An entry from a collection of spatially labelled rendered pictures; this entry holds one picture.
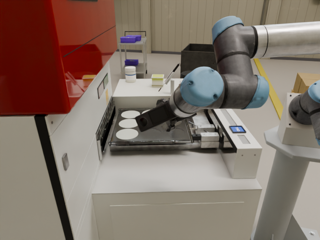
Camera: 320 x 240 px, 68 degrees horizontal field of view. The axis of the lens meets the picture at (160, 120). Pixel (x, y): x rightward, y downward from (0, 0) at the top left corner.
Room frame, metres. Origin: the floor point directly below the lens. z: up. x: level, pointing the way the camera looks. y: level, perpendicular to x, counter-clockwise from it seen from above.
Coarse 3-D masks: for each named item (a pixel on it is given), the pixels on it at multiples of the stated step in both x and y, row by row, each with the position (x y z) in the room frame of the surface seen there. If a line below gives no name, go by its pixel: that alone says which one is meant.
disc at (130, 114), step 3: (126, 111) 1.19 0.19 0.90; (129, 111) 1.19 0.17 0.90; (132, 111) 1.19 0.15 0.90; (135, 111) 1.19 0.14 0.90; (123, 114) 1.16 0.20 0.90; (126, 114) 1.16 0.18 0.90; (129, 114) 1.16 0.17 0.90; (132, 114) 1.16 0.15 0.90; (135, 114) 1.16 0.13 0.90; (138, 114) 1.16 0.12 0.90; (126, 117) 1.12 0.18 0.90; (129, 117) 1.12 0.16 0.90; (132, 117) 1.12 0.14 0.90
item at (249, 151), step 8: (216, 112) 1.05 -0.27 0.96; (224, 112) 1.06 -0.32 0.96; (232, 112) 1.05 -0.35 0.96; (224, 120) 0.96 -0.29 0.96; (232, 120) 0.97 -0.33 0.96; (240, 120) 0.96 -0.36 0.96; (232, 136) 0.82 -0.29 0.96; (240, 136) 0.82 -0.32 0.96; (248, 136) 0.82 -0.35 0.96; (240, 144) 0.76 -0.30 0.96; (248, 144) 0.76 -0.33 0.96; (256, 144) 0.76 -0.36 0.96; (240, 152) 0.73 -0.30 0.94; (248, 152) 0.73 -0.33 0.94; (256, 152) 0.73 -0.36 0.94; (240, 160) 0.73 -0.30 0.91; (248, 160) 0.73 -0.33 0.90; (256, 160) 0.73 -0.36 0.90; (240, 168) 0.73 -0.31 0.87; (248, 168) 0.73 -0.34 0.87; (256, 168) 0.73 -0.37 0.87; (232, 176) 0.73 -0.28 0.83; (240, 176) 0.73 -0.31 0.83; (248, 176) 0.73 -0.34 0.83
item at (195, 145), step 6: (132, 144) 0.93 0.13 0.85; (138, 144) 0.93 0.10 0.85; (144, 144) 0.93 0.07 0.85; (150, 144) 0.93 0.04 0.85; (156, 144) 0.93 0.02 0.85; (162, 144) 0.93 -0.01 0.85; (168, 144) 0.93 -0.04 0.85; (180, 144) 0.93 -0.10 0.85; (186, 144) 0.93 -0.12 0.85; (192, 144) 0.93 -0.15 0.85; (198, 144) 0.93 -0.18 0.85; (114, 150) 0.92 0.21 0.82; (120, 150) 0.92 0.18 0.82; (126, 150) 0.92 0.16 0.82; (132, 150) 0.92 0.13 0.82; (138, 150) 0.92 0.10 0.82; (144, 150) 0.93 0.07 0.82
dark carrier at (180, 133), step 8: (120, 112) 1.18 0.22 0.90; (120, 120) 1.08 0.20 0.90; (120, 128) 1.00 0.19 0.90; (128, 128) 1.00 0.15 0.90; (136, 128) 1.00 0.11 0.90; (152, 128) 1.00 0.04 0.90; (160, 128) 1.00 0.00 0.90; (176, 128) 1.00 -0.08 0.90; (184, 128) 1.00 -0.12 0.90; (112, 136) 0.92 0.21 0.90; (144, 136) 0.92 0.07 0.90; (152, 136) 0.92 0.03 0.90; (160, 136) 0.92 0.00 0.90; (168, 136) 0.92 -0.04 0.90; (176, 136) 0.92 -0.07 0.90; (184, 136) 0.92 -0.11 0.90
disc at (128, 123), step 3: (123, 120) 1.08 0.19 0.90; (126, 120) 1.08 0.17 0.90; (129, 120) 1.08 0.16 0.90; (132, 120) 1.08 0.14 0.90; (135, 120) 1.08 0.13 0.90; (120, 123) 1.05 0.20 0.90; (123, 123) 1.05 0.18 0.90; (126, 123) 1.05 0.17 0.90; (129, 123) 1.05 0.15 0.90; (132, 123) 1.05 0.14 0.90; (135, 123) 1.05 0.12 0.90; (120, 126) 1.02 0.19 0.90; (123, 126) 1.02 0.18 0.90; (126, 126) 1.02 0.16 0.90; (129, 126) 1.02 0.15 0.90; (132, 126) 1.02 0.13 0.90; (135, 126) 1.02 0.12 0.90
